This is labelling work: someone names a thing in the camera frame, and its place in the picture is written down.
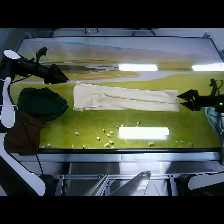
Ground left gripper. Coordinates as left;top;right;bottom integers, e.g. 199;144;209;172
41;64;70;85

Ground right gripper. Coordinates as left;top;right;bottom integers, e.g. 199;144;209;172
177;88;214;112

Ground dark green garment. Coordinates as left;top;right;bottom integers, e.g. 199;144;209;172
16;86;70;122

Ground grey garment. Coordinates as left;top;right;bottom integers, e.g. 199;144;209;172
204;106;224;145

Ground cream trousers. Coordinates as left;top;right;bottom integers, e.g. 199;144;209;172
72;80;180;113

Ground brown garment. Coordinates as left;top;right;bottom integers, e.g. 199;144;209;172
3;111;48;155

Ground silver frame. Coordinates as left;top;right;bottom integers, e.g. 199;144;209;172
0;27;224;197

